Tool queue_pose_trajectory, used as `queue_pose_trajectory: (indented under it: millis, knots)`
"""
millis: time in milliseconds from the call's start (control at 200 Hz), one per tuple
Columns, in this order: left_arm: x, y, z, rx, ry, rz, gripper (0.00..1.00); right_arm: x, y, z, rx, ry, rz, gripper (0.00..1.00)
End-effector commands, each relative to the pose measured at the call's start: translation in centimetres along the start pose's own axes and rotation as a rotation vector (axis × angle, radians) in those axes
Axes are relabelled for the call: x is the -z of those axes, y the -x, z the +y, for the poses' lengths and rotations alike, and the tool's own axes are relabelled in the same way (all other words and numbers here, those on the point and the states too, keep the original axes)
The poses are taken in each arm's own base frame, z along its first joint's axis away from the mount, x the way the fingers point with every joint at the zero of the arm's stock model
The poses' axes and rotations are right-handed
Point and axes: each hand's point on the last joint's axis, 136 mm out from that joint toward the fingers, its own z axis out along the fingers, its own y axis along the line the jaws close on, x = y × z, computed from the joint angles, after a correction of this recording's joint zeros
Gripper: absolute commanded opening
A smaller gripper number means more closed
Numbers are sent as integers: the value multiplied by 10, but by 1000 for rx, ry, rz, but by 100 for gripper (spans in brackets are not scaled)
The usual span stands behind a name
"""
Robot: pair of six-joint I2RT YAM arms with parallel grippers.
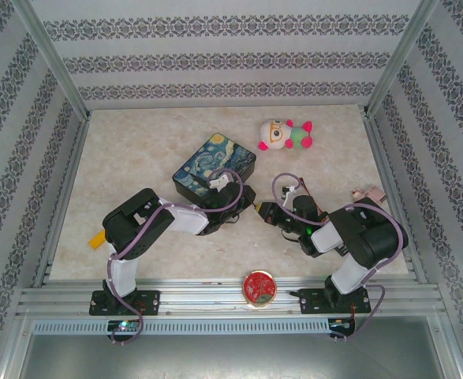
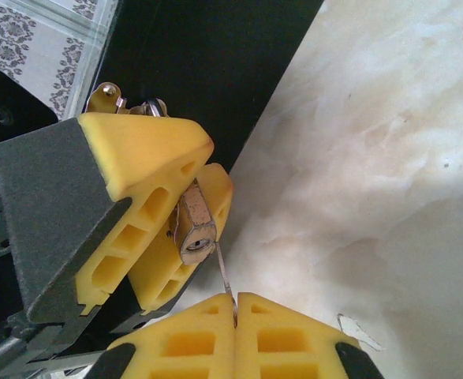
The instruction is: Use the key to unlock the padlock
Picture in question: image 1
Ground starry night painted tin box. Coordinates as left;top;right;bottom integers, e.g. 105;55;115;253
171;133;258;201

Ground white plush toy pink limbs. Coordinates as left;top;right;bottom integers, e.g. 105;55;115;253
259;118;314;152

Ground red round tin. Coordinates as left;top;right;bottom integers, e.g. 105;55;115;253
241;269;278;309

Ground pink plastic object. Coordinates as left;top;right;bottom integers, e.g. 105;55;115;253
351;185;388;203

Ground yellow plastic block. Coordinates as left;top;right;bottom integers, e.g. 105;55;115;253
88;231;108;250

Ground grey metal sheet shelf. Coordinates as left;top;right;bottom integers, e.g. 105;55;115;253
17;334;459;379

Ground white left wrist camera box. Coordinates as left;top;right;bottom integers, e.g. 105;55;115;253
208;174;233;191

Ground thin red wire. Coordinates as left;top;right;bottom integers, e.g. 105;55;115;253
298;178;329;222

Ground aluminium front rail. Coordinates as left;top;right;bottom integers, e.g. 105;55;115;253
16;277;451;317

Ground aluminium side rail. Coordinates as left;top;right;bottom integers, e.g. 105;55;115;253
363;114;428;283
32;114;93;287

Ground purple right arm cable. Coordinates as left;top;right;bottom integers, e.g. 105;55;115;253
272;172;410;344

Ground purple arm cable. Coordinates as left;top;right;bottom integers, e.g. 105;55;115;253
272;172;410;344
105;168;245;347

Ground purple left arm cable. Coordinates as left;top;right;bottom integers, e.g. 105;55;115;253
105;168;245;347

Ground grey slotted cable duct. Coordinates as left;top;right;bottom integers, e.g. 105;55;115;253
32;318;330;336

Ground aluminium frame post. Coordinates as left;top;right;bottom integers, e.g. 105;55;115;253
12;0;91;119
363;0;439;116

